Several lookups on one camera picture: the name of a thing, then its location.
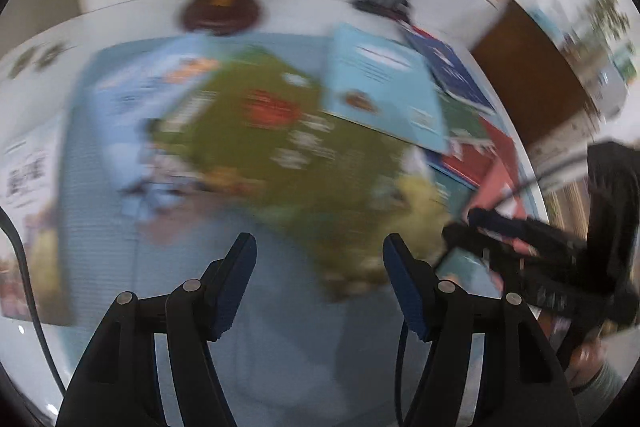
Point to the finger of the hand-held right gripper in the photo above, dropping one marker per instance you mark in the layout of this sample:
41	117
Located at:
480	247
500	221

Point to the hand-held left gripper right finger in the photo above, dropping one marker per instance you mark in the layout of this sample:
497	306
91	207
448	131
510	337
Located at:
405	287

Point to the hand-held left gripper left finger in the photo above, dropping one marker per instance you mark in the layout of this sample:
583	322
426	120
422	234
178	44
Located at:
235	277

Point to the yellow green book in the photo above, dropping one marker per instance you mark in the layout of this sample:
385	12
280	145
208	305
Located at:
380	237

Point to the red cartoon boy book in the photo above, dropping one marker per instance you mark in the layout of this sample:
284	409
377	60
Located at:
480	157

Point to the navy blue book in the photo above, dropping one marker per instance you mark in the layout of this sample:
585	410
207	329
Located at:
460	77

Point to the olive green butterfly book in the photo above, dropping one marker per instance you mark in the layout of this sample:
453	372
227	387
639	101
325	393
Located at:
280	132

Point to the light cyan book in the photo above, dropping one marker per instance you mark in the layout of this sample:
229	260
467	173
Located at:
380	82

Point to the pale blue cartoon scholar book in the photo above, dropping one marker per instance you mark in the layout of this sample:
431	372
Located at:
125	107

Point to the person's right forearm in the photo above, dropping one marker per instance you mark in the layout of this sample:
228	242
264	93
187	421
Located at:
607	382

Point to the person's right hand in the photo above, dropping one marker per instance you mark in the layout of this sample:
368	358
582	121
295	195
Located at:
587	359

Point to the blue quilted mat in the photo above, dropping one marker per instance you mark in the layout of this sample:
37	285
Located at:
100	257

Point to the brown wooden cabinet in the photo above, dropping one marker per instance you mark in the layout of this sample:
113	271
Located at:
530	72

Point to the printed paper sheet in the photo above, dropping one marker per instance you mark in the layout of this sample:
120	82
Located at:
30	227

